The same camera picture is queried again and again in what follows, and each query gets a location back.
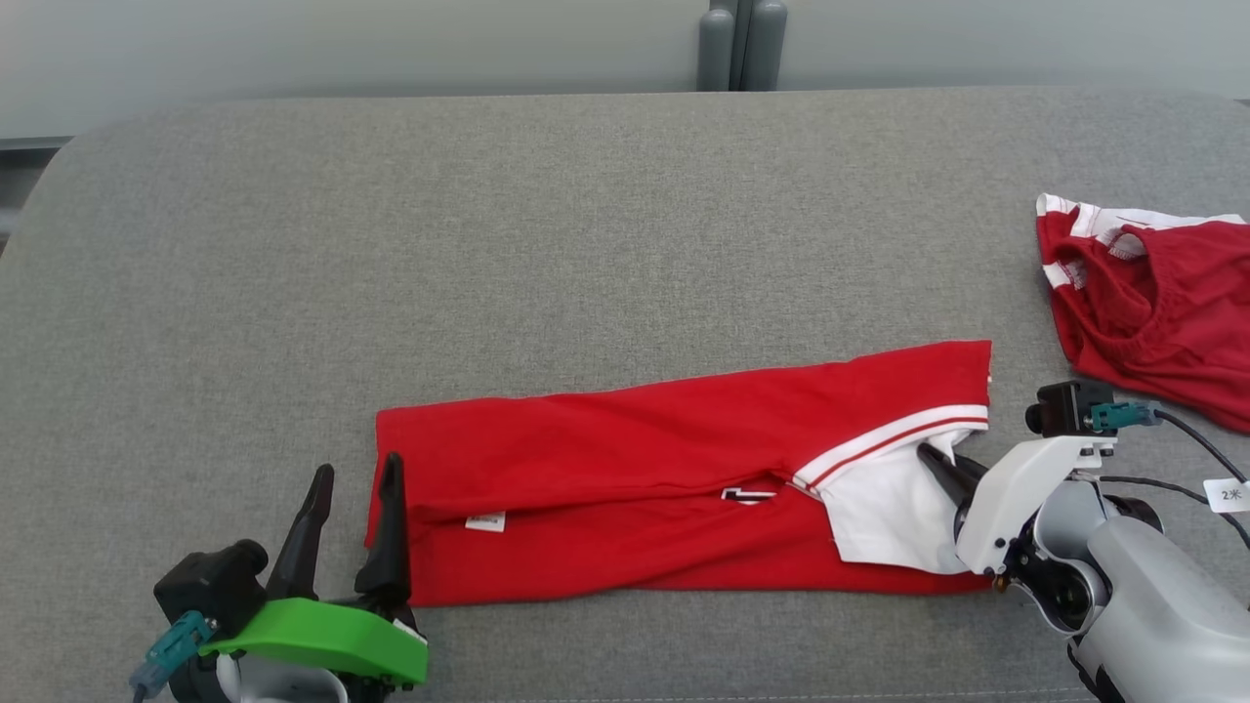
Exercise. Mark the red shirt with white collar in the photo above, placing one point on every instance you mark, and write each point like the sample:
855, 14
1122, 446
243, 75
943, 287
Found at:
635, 449

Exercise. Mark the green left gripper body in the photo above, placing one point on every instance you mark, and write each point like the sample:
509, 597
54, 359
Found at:
322, 635

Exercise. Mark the grey rounded partition foot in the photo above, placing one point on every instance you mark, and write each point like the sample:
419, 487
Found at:
715, 54
767, 44

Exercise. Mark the teal left camera connector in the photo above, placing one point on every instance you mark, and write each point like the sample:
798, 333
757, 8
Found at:
176, 649

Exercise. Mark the teal right camera connector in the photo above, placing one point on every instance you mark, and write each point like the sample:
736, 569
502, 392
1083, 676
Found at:
1123, 415

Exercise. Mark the grey partition base rail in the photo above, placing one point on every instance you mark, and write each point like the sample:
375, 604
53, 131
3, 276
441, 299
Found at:
34, 143

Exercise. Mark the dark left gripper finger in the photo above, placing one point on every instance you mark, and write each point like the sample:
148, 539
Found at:
391, 547
303, 537

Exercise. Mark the grey vertical partition post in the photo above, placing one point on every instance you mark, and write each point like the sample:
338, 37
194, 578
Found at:
742, 39

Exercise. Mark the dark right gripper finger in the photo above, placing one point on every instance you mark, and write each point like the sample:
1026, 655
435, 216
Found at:
945, 471
974, 472

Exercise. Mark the teal camera connector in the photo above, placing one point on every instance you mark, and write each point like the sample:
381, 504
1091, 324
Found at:
1123, 415
176, 649

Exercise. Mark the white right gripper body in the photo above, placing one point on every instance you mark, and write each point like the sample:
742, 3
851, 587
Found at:
1016, 493

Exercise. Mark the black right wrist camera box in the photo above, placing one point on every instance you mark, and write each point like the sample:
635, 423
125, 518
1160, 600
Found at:
1069, 408

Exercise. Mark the red shorts with white stripes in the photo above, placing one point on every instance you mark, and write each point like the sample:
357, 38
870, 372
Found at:
1162, 312

